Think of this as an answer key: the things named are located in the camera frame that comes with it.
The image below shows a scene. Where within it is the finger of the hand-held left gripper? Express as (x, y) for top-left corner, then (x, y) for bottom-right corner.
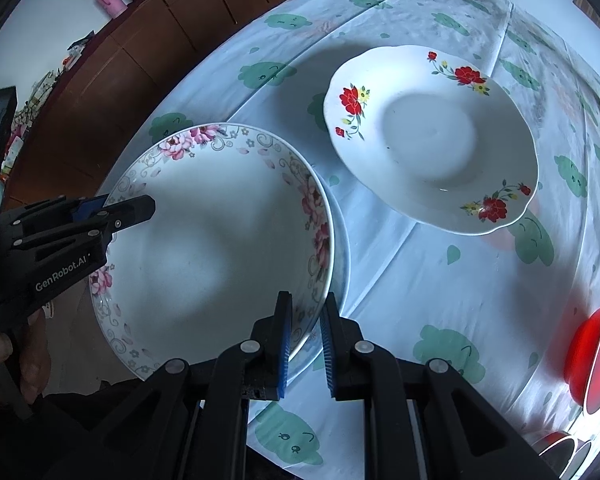
(0, 195), (107, 232)
(9, 197), (157, 255)

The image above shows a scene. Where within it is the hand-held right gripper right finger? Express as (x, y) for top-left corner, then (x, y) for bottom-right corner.
(319, 292), (561, 480)

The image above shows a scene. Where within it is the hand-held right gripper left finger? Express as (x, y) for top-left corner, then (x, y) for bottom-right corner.
(87, 290), (296, 480)

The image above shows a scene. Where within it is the pink flower rimmed plate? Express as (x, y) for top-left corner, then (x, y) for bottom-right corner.
(89, 122), (337, 380)

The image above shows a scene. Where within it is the pink plastic cup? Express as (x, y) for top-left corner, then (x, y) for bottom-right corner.
(527, 427), (600, 476)

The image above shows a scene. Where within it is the red flower white plate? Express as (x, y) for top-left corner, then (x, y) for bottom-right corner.
(323, 45), (540, 236)

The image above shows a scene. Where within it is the dark red plate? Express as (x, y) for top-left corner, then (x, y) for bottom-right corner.
(564, 296), (600, 413)

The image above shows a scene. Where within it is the person's left hand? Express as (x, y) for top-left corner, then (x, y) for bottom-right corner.
(0, 309), (52, 406)

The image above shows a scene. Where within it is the colourful clutter pile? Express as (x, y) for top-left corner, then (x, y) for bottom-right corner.
(0, 30), (96, 181)

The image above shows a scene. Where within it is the green cloud printed tablecloth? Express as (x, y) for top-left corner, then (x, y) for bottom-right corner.
(87, 0), (600, 480)

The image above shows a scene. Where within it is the brown wooden cabinet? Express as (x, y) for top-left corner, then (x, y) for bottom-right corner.
(0, 0), (298, 211)

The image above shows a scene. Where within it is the pink thermos bottle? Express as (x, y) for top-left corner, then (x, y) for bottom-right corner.
(95, 0), (127, 20)

